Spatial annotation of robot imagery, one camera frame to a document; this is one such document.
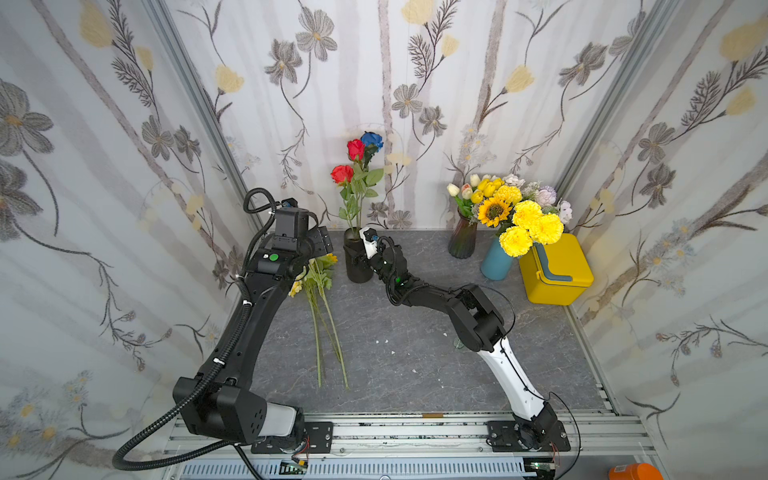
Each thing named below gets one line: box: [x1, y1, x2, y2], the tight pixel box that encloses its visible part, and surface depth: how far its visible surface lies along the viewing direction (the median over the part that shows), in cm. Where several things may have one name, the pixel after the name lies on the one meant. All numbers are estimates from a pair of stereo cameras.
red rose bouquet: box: [330, 131, 384, 231], surface depth 89 cm
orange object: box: [609, 463, 664, 480], surface depth 63 cm
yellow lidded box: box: [519, 233, 594, 306], surface depth 95 cm
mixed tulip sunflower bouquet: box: [446, 174, 573, 228], surface depth 85 cm
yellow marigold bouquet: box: [499, 200, 565, 258], surface depth 72 cm
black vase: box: [343, 227, 374, 284], surface depth 94 cm
